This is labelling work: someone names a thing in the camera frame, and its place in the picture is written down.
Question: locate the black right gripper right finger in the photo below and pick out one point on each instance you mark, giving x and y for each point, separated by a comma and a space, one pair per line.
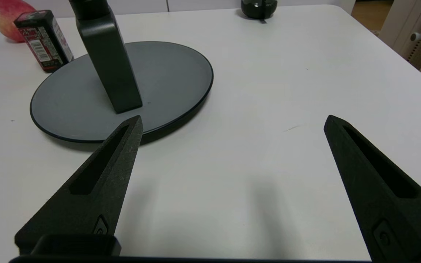
382, 193

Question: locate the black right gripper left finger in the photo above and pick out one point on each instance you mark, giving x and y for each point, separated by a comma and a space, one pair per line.
97, 193

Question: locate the dark green bottle black cap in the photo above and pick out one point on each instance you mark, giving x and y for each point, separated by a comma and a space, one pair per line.
108, 62

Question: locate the gray round plate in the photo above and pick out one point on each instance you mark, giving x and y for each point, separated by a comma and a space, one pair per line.
174, 80

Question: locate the small red black box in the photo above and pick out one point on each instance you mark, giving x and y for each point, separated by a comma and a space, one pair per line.
44, 40

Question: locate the white desk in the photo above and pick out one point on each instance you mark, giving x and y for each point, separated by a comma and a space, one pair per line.
415, 33

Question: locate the red yellow peach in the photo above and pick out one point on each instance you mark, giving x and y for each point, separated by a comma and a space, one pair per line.
7, 18

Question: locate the glass cup with dark contents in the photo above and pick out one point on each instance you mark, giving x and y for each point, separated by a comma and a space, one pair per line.
258, 8

